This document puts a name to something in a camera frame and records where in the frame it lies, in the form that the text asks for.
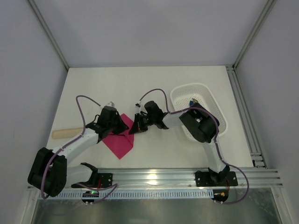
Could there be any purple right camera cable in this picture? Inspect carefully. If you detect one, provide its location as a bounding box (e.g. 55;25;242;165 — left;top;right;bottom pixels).
139;88;249;205

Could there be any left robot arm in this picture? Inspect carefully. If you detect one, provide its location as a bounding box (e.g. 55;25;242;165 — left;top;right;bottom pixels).
28;106;129;198

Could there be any white perforated plastic basket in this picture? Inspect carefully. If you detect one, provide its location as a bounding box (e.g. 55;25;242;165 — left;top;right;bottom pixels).
170;83;228;137

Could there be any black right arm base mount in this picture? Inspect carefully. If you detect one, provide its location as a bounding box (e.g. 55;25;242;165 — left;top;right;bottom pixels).
194;171;238;187

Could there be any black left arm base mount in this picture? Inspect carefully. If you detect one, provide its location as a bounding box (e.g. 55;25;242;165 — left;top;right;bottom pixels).
71;173;113;189

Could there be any aluminium frame rail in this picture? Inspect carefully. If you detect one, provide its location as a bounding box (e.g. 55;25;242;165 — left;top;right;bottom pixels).
27;168;285;191

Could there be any pink paper napkin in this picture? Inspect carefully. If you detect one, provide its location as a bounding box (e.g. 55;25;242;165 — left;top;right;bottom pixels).
103;114;135;160

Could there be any slotted cable duct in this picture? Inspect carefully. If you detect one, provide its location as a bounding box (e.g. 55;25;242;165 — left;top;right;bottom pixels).
54;189;214;200

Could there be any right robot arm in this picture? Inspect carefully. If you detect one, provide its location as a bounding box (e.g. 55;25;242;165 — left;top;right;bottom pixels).
129;99;229;186

